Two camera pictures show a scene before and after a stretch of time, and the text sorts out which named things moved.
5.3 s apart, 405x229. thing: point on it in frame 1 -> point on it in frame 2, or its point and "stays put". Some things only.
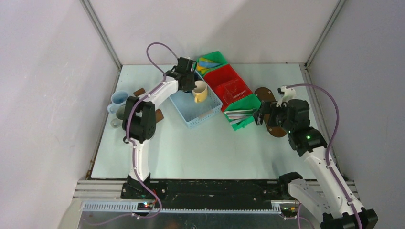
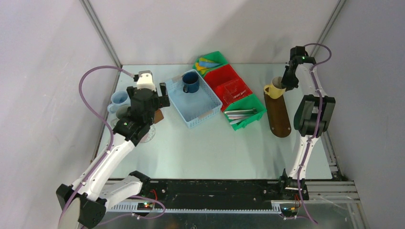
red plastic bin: [228, 85] stays put
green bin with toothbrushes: [251, 102] stays put
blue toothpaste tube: [205, 64] stays put
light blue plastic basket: [191, 112] stays put
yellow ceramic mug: [200, 92] -> [275, 89]
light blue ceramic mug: [118, 98] stays put
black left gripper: [192, 85] -> [161, 101]
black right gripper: [268, 108] -> [286, 83]
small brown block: [159, 115] stays put
